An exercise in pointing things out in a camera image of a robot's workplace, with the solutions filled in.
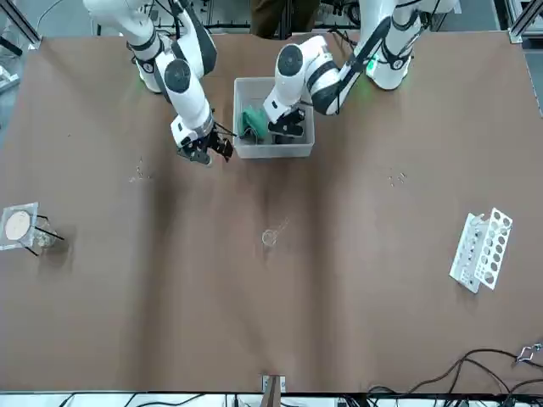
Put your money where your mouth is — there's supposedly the green cloth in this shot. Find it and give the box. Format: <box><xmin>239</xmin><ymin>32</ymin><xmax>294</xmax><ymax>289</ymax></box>
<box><xmin>240</xmin><ymin>107</ymin><xmax>270</xmax><ymax>141</ymax></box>

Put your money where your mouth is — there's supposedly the black tripod stand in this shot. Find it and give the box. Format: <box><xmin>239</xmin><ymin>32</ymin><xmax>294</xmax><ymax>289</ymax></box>
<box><xmin>24</xmin><ymin>214</ymin><xmax>66</xmax><ymax>258</ymax></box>

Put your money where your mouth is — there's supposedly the black table cable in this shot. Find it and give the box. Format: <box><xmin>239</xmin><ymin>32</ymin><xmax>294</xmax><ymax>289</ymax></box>
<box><xmin>367</xmin><ymin>348</ymin><xmax>543</xmax><ymax>402</ymax></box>

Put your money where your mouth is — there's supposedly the person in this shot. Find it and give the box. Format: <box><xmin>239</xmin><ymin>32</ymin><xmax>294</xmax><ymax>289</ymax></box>
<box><xmin>249</xmin><ymin>0</ymin><xmax>322</xmax><ymax>40</ymax></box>

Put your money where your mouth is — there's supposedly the aluminium frame post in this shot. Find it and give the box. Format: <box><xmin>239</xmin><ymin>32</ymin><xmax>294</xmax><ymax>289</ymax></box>
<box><xmin>0</xmin><ymin>0</ymin><xmax>44</xmax><ymax>59</ymax></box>
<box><xmin>506</xmin><ymin>0</ymin><xmax>543</xmax><ymax>44</ymax></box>
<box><xmin>260</xmin><ymin>373</ymin><xmax>288</xmax><ymax>407</ymax></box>

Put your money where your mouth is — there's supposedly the dark grey cloth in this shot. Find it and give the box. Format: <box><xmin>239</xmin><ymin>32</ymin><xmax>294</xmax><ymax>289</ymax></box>
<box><xmin>271</xmin><ymin>131</ymin><xmax>305</xmax><ymax>146</ymax></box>

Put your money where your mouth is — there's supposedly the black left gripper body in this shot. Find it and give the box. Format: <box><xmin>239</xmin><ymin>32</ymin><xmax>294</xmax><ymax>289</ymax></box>
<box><xmin>276</xmin><ymin>106</ymin><xmax>307</xmax><ymax>128</ymax></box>

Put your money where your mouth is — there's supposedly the small glass jar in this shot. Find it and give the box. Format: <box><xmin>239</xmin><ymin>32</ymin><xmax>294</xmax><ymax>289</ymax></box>
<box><xmin>33</xmin><ymin>229</ymin><xmax>57</xmax><ymax>250</ymax></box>

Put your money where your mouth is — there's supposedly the translucent plastic box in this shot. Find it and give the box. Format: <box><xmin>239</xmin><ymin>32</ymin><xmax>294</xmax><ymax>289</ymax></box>
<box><xmin>232</xmin><ymin>76</ymin><xmax>316</xmax><ymax>160</ymax></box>

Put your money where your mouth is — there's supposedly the white test tube rack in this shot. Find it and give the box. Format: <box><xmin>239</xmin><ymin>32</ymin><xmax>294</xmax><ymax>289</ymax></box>
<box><xmin>449</xmin><ymin>206</ymin><xmax>514</xmax><ymax>293</ymax></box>

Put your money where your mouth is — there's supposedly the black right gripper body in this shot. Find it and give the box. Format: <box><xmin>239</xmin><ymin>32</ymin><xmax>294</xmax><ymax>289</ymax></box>
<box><xmin>189</xmin><ymin>127</ymin><xmax>221</xmax><ymax>154</ymax></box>

